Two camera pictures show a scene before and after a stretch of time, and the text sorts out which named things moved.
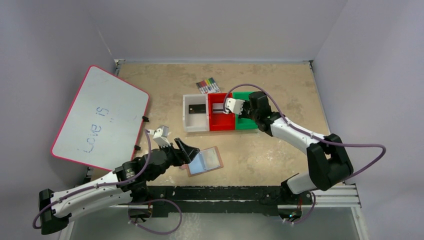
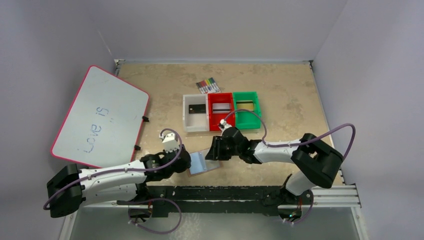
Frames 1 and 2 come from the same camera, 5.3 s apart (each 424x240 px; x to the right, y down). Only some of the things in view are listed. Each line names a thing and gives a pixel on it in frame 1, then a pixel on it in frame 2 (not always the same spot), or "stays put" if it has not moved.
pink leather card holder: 206,161 stays put
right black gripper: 245,108 to 216,148
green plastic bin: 244,123 stays put
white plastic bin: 195,122 stays put
